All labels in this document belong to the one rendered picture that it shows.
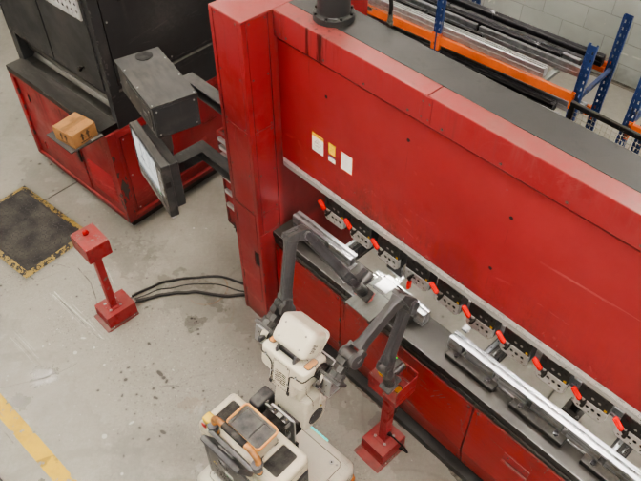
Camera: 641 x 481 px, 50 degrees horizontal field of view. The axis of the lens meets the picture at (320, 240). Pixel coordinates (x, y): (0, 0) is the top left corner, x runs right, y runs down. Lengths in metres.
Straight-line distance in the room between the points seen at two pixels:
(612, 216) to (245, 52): 1.81
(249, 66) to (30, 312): 2.68
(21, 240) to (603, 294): 4.36
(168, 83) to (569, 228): 2.03
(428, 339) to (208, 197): 2.68
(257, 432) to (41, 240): 2.94
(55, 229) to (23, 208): 0.41
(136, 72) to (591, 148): 2.21
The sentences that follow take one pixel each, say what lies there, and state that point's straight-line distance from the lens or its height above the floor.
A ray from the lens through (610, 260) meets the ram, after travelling 2.69.
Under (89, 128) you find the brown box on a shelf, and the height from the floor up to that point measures 1.08.
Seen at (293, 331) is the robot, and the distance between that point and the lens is 3.11.
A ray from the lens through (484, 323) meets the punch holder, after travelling 3.35.
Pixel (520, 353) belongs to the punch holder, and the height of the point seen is 1.24.
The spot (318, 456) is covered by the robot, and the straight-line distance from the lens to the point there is 4.00.
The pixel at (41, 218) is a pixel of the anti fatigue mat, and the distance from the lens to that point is 5.93.
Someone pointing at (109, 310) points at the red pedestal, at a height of 0.13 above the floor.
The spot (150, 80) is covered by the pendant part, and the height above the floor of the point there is 1.95.
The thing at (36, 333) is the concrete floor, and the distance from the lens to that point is 5.16.
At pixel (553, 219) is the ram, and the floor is 2.06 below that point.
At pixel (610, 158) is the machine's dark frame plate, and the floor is 2.30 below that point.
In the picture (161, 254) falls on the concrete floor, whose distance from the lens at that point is 5.38.
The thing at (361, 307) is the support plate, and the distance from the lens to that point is 3.65.
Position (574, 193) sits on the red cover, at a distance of 2.59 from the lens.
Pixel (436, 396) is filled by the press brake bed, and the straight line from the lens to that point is 3.86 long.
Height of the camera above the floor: 3.88
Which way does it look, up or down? 47 degrees down
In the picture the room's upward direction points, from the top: straight up
